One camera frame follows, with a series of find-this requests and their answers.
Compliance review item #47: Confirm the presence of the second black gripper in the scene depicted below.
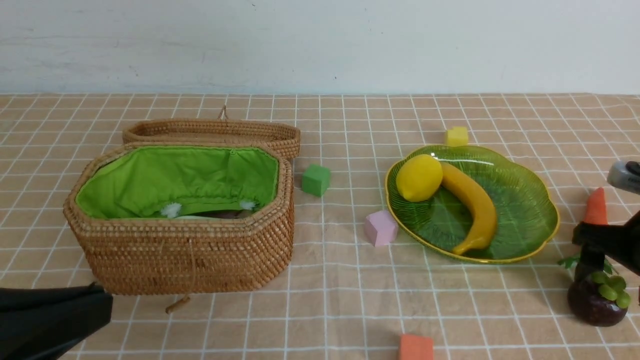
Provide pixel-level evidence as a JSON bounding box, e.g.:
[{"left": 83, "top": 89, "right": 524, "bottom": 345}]
[{"left": 571, "top": 160, "right": 640, "bottom": 282}]

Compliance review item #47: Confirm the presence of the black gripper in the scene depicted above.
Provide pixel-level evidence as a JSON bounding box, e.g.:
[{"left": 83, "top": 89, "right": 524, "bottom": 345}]
[{"left": 0, "top": 282, "right": 114, "bottom": 360}]

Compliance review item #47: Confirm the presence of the orange carrot with leaves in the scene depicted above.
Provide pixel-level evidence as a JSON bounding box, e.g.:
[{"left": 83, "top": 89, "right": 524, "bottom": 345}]
[{"left": 557, "top": 187, "right": 620, "bottom": 283}]

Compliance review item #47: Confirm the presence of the dark purple mangosteen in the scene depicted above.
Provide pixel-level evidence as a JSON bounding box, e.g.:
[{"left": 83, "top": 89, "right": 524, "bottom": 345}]
[{"left": 567, "top": 271, "right": 631, "bottom": 327}]

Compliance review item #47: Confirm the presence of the yellow banana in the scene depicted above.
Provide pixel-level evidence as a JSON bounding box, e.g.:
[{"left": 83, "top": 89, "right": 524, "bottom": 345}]
[{"left": 441, "top": 162, "right": 498, "bottom": 256}]

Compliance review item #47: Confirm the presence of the yellow lemon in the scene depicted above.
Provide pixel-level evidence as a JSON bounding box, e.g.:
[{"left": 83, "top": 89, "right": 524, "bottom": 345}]
[{"left": 395, "top": 154, "right": 443, "bottom": 203}]

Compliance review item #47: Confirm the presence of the purple eggplant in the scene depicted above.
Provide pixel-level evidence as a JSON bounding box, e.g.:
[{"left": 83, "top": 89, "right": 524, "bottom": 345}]
[{"left": 206, "top": 209, "right": 253, "bottom": 219}]

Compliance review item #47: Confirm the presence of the white radish with leaves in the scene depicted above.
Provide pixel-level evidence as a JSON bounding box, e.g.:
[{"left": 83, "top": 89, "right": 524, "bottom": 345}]
[{"left": 173, "top": 214, "right": 217, "bottom": 220}]

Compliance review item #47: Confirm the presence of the green glass leaf plate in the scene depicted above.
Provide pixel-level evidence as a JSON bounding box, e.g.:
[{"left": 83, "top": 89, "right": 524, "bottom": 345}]
[{"left": 385, "top": 145, "right": 560, "bottom": 264}]

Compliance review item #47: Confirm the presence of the woven rattan basket green lining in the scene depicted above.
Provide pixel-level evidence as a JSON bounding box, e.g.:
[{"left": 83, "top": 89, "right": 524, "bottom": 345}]
[{"left": 62, "top": 141, "right": 295, "bottom": 296}]

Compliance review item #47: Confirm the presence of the yellow foam cube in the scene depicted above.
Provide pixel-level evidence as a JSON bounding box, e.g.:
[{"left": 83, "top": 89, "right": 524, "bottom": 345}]
[{"left": 445, "top": 126, "right": 469, "bottom": 147}]

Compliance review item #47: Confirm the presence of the orange foam cube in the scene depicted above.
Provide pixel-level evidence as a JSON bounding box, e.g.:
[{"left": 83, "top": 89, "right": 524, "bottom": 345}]
[{"left": 397, "top": 333, "right": 434, "bottom": 360}]

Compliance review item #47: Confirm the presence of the pink foam cube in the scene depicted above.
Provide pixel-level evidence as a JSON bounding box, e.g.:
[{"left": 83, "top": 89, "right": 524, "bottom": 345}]
[{"left": 364, "top": 210, "right": 399, "bottom": 247}]

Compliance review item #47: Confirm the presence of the green foam cube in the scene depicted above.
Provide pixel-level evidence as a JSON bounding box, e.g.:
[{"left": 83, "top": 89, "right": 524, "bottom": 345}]
[{"left": 301, "top": 164, "right": 331, "bottom": 198}]

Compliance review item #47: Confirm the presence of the woven rattan basket lid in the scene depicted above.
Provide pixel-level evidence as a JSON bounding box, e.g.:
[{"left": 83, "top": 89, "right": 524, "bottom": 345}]
[{"left": 122, "top": 105, "right": 301, "bottom": 160}]

